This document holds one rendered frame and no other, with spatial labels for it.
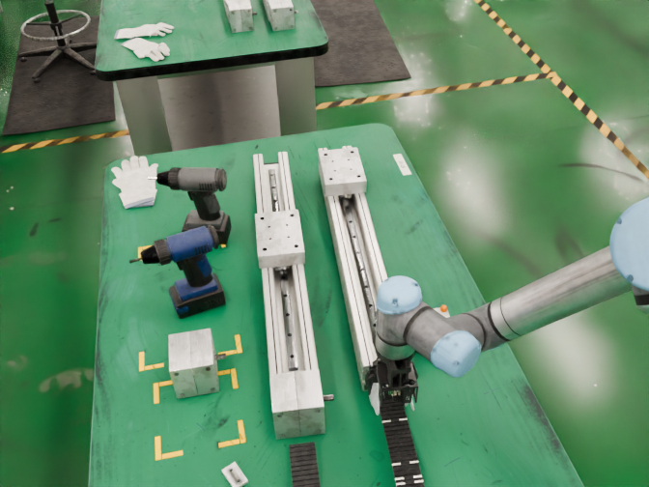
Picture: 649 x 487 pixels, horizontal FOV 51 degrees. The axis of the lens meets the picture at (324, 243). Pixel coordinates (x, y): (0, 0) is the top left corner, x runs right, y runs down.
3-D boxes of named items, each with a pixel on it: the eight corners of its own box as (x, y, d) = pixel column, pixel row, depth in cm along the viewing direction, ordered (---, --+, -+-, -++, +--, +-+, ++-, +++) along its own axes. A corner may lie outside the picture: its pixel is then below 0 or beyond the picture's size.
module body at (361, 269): (408, 386, 144) (410, 360, 138) (362, 391, 143) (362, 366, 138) (352, 169, 203) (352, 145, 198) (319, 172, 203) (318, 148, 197)
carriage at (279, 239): (305, 272, 163) (304, 251, 158) (260, 276, 162) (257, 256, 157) (299, 229, 174) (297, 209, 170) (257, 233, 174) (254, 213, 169)
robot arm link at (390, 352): (372, 317, 124) (415, 312, 124) (372, 333, 127) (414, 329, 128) (380, 349, 118) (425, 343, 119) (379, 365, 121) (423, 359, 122)
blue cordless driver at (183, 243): (231, 303, 163) (219, 236, 149) (151, 330, 158) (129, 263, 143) (221, 283, 169) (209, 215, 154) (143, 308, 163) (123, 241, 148)
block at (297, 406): (337, 432, 136) (336, 404, 130) (275, 440, 135) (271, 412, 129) (331, 395, 143) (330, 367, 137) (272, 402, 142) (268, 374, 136)
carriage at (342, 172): (366, 200, 182) (366, 180, 178) (325, 205, 182) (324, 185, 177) (356, 166, 194) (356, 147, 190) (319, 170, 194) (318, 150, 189)
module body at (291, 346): (320, 396, 143) (319, 371, 137) (272, 402, 142) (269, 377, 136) (289, 175, 202) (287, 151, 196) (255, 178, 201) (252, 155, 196)
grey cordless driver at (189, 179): (231, 245, 179) (220, 179, 164) (157, 243, 181) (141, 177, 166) (236, 227, 185) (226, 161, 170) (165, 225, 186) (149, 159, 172)
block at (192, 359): (231, 389, 145) (225, 362, 138) (177, 399, 143) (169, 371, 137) (227, 354, 152) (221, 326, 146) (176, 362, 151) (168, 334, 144)
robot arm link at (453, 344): (500, 334, 113) (449, 300, 119) (465, 346, 105) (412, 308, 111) (481, 372, 116) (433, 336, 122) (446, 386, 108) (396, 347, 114)
